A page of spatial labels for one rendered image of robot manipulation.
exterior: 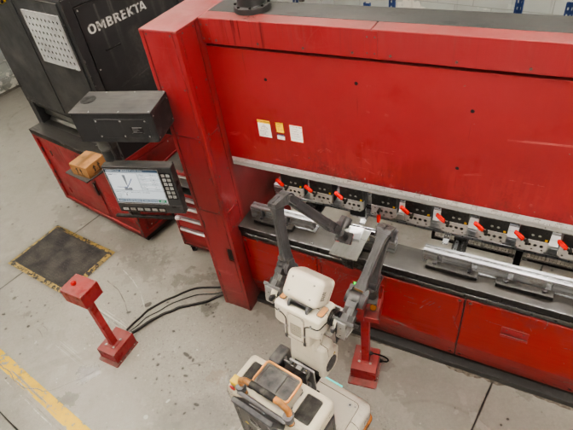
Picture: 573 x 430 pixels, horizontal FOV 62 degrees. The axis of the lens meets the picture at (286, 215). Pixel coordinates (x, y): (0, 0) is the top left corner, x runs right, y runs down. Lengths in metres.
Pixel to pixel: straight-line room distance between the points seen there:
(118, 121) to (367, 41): 1.39
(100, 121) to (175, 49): 0.59
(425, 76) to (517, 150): 0.55
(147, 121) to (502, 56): 1.76
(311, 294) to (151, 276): 2.47
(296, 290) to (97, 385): 2.12
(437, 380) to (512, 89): 2.09
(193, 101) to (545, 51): 1.72
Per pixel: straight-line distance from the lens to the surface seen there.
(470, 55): 2.27
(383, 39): 2.33
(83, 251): 5.10
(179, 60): 2.70
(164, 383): 3.85
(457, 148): 2.52
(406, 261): 3.09
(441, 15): 2.45
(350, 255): 2.95
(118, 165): 3.03
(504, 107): 2.38
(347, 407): 3.20
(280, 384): 2.58
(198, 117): 2.83
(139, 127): 2.80
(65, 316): 4.61
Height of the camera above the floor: 3.16
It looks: 42 degrees down
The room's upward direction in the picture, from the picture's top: 9 degrees counter-clockwise
